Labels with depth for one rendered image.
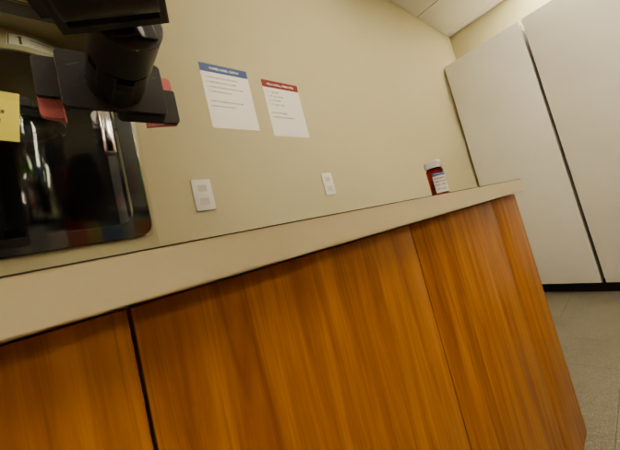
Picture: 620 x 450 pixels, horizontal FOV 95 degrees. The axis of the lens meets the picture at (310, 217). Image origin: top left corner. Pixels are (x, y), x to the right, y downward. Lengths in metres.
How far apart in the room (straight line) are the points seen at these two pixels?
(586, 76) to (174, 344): 2.94
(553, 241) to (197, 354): 2.88
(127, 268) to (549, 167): 2.89
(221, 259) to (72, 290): 0.11
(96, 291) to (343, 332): 0.28
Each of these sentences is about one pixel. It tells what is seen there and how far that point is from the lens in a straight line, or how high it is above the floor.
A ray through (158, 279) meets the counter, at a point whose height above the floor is 0.91.
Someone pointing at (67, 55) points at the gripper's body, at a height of 1.17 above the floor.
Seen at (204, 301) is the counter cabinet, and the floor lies 0.88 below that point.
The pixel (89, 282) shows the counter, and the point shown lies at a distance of 0.26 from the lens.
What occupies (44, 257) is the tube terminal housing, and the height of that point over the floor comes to 0.98.
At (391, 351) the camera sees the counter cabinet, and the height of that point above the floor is 0.72.
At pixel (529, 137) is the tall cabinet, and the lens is 2.98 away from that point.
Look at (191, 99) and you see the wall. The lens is 1.24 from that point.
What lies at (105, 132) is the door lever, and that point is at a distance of 0.56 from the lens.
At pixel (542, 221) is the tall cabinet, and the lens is 2.99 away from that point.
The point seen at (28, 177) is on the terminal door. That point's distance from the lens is 0.58.
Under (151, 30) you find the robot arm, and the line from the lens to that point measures 0.34.
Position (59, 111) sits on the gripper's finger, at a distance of 0.43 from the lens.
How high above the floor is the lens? 0.92
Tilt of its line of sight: 4 degrees up
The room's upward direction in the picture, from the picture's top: 14 degrees counter-clockwise
